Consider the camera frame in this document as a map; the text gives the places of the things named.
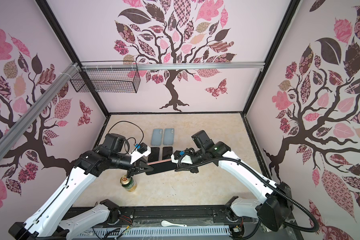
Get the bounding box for black smartphone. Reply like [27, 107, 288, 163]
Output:
[148, 147, 160, 163]

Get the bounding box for phone with white case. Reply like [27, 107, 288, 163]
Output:
[162, 147, 173, 160]

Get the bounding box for light blue phone case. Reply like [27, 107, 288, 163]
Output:
[151, 129, 163, 147]

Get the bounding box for phone with pink case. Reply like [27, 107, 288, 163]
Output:
[146, 159, 178, 175]

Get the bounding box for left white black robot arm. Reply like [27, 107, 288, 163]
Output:
[9, 134, 152, 240]

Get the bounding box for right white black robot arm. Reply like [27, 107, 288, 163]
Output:
[171, 130, 293, 232]

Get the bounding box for green gold drink can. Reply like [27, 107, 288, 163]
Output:
[120, 175, 137, 192]

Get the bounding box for white plastic spoon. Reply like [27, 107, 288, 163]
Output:
[161, 220, 187, 228]

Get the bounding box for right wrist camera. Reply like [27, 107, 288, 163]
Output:
[171, 151, 193, 165]

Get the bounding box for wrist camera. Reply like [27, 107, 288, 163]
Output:
[130, 143, 151, 164]
[171, 151, 193, 165]

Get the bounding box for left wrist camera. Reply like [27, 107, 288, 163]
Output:
[130, 143, 151, 164]

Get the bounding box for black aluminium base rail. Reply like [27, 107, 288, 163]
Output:
[62, 204, 244, 224]

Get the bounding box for white slotted cable duct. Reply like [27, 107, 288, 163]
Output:
[74, 226, 231, 240]

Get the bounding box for black wire basket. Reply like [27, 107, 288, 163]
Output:
[70, 60, 141, 94]

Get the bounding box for back aluminium wall rail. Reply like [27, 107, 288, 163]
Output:
[81, 62, 265, 71]

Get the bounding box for aluminium wall rail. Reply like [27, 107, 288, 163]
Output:
[0, 63, 80, 161]
[81, 62, 265, 71]

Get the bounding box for left aluminium wall rail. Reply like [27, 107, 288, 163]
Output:
[0, 63, 80, 161]

